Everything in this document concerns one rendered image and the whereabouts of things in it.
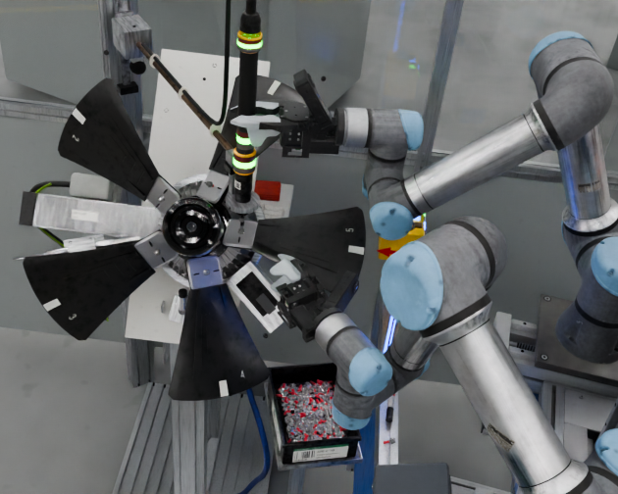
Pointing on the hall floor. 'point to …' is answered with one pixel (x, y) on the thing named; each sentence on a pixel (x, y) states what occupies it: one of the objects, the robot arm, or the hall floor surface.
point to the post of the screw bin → (296, 481)
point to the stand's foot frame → (234, 414)
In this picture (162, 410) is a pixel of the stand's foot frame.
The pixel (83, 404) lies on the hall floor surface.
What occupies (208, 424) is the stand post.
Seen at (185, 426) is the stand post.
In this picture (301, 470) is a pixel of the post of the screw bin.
